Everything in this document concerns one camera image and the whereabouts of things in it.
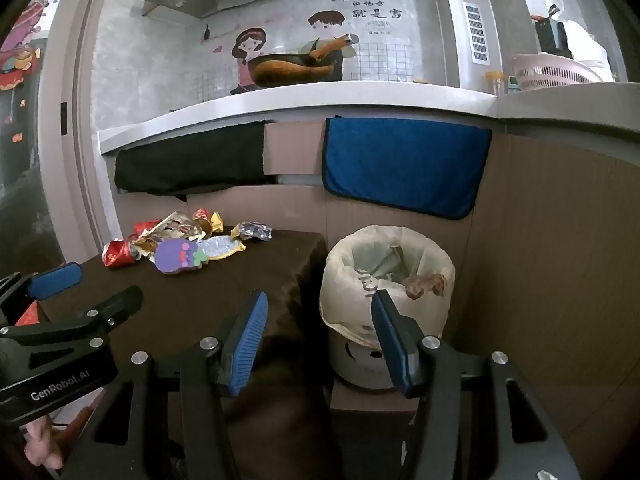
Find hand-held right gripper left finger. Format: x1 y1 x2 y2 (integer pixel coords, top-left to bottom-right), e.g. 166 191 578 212
60 289 271 480

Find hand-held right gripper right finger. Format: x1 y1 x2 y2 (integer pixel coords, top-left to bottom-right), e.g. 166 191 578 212
370 289 583 480

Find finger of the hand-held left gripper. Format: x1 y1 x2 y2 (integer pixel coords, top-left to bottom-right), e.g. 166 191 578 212
0 285 144 361
0 261 84 326

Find white trash bin with liner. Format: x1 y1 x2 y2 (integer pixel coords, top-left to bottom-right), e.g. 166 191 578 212
319 225 457 392

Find person's left hand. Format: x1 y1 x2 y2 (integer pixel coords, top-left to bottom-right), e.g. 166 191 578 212
22 417 63 470

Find red crumpled wrapper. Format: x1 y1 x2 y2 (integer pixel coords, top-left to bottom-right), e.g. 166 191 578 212
102 239 138 269

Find cardboard box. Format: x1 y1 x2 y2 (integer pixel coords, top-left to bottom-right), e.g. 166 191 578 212
327 380 416 416

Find purple grape-shaped packet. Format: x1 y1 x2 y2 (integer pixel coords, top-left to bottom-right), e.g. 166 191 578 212
154 239 208 277

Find clear printed snack packet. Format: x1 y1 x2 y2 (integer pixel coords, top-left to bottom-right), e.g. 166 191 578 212
132 211 203 248

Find gold and silver candy wrapper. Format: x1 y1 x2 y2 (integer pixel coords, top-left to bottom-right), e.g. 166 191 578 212
231 221 272 243

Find red and gold wrapper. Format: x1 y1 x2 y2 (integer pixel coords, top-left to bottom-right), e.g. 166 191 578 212
192 208 223 233

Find black cloth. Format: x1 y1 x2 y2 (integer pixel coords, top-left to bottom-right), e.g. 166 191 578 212
114 120 276 197

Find brown wooden cabinet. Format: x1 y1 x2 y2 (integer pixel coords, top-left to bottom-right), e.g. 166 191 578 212
115 130 640 480

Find blue towel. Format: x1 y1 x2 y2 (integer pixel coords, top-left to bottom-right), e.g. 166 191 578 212
321 116 493 221

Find red cartoon door decals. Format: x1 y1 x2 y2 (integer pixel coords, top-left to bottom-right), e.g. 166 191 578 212
0 0 66 126

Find white kitchen counter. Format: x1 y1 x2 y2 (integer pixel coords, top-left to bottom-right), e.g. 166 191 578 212
98 82 640 157

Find pink plastic basket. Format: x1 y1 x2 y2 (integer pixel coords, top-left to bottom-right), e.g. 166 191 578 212
510 53 603 92

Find white vent grille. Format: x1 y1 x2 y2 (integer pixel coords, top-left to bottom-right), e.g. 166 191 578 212
462 1 490 65

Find black knife block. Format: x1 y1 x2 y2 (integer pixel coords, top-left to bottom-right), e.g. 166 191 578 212
532 5 573 58

